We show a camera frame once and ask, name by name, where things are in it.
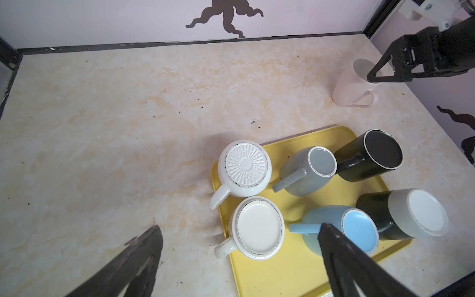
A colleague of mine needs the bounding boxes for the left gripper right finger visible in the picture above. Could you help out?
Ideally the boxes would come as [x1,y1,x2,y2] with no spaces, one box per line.
[318,223,415,297]

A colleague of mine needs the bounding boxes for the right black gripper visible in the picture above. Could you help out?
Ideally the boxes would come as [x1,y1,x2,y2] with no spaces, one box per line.
[367,16,475,83]

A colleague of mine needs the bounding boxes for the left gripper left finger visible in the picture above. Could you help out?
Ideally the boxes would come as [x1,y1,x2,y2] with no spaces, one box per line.
[68,225,163,297]

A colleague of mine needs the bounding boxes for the pale pink mug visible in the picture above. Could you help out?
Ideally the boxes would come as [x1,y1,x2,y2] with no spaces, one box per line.
[332,59,380,108]

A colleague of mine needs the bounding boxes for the white mug red interior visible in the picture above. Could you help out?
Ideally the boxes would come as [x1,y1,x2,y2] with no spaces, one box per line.
[214,196,285,261]

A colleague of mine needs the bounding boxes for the light blue mug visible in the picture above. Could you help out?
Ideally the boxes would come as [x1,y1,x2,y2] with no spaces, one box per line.
[288,205,380,257]

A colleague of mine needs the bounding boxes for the black mug white base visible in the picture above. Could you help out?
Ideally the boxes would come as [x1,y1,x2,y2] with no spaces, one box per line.
[356,189,449,240]

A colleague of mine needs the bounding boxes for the all black mug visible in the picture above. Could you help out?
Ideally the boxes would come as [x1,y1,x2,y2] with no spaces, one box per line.
[334,129,403,182]

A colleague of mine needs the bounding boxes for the grey mug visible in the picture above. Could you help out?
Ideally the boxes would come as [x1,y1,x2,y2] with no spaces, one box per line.
[272,146,337,197]

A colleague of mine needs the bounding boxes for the white ribbed-base mug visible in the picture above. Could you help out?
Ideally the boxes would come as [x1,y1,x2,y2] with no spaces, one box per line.
[209,140,272,210]

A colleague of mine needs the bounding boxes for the yellow plastic tray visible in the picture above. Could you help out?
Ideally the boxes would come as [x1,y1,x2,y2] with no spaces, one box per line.
[210,125,413,297]

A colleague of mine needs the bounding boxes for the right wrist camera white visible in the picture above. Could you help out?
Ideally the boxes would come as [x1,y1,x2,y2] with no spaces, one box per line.
[398,0,475,32]

